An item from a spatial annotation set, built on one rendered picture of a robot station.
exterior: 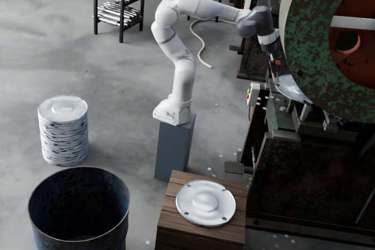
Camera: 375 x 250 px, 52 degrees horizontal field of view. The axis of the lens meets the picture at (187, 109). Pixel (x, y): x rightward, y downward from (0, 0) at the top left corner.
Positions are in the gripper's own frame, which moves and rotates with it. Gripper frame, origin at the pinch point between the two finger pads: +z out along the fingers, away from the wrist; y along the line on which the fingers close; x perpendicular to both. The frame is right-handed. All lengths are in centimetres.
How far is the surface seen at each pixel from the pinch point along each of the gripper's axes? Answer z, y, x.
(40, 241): 0, 86, -105
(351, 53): -26, 41, 29
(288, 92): 7.4, 7.2, 4.4
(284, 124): 19.9, 16.7, -1.1
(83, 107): 0, -16, -117
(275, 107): 18.8, 1.6, -3.5
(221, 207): 34, 52, -39
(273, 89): 4.4, 5.5, -2.6
